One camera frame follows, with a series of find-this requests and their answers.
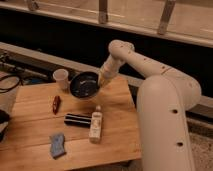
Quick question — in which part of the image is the white plastic cup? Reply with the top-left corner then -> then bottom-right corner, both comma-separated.
53,69 -> 69,90

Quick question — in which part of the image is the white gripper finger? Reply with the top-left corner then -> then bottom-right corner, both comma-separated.
98,73 -> 108,87

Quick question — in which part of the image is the metal railing frame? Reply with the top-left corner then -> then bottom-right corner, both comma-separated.
0,0 -> 213,48

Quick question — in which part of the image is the dark ceramic bowl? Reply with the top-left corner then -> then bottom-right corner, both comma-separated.
70,71 -> 100,99

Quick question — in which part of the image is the white bottle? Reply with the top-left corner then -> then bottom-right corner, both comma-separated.
89,105 -> 102,143

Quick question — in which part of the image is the red pocket knife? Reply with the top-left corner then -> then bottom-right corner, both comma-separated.
52,96 -> 61,114

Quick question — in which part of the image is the black striped box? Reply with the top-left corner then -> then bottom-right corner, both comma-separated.
64,114 -> 91,127

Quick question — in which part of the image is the black cable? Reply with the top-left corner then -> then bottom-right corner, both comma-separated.
0,73 -> 24,94

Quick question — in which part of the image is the blue sponge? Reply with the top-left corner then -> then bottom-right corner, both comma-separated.
50,133 -> 66,159

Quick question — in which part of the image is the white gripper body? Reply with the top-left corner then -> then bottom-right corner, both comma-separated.
99,56 -> 124,79

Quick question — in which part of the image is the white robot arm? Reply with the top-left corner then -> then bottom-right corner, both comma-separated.
98,40 -> 201,171

